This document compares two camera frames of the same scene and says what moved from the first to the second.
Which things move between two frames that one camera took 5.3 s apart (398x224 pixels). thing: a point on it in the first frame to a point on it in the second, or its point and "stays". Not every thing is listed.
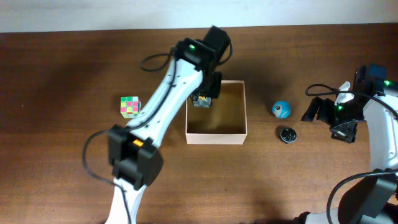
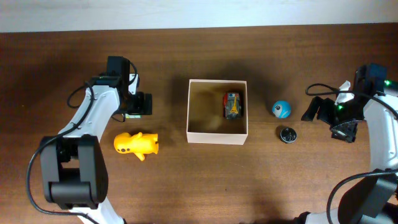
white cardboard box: (224, 122) stays
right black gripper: (347, 134) stays
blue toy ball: (282, 109) stays
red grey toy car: (203, 101) to (231, 106)
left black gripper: (215, 87) to (140, 106)
